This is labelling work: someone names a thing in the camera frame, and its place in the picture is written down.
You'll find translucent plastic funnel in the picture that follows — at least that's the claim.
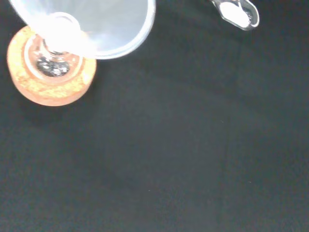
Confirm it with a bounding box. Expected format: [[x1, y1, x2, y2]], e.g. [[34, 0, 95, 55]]
[[8, 0, 156, 60]]

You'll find black bench cloth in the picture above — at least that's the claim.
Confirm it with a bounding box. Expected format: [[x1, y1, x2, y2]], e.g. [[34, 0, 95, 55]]
[[0, 0, 309, 232]]

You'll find round-bottom glass flask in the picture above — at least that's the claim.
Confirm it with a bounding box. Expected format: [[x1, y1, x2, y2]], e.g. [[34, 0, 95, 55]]
[[24, 33, 84, 79]]

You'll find cork ring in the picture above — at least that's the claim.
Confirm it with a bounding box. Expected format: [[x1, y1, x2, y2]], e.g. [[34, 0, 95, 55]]
[[6, 25, 98, 107]]

